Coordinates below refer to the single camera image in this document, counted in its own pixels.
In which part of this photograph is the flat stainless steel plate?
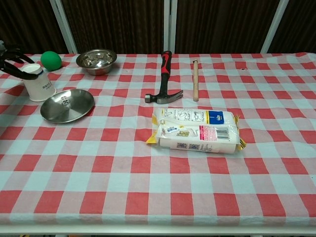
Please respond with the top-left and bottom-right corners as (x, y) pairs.
(39, 88), (95, 124)

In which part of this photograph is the grey metal partition post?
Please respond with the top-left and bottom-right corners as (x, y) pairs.
(163, 0), (178, 54)
(49, 0), (79, 55)
(260, 0), (290, 53)

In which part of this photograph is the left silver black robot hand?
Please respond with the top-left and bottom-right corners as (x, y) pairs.
(0, 40), (38, 80)

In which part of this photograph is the white food package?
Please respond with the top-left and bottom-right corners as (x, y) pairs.
(145, 107), (248, 155)

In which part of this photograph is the red white checked tablecloth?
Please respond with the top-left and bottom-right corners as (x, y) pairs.
(0, 52), (316, 227)

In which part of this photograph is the white paper cup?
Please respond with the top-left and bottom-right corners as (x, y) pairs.
(20, 63), (57, 103)

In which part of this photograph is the red black claw hammer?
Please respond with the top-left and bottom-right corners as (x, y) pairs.
(144, 50), (184, 105)

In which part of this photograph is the dark brown curtain panel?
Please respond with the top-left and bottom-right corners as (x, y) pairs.
(61, 0), (165, 55)
(268, 0), (316, 53)
(175, 0), (281, 54)
(0, 0), (69, 57)

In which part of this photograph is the green ball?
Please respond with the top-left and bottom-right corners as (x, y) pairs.
(40, 51), (62, 73)

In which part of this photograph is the wooden stick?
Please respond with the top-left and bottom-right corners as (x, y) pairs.
(192, 60), (200, 102)

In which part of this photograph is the stainless steel bowl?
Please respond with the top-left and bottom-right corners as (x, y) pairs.
(76, 48), (118, 76)

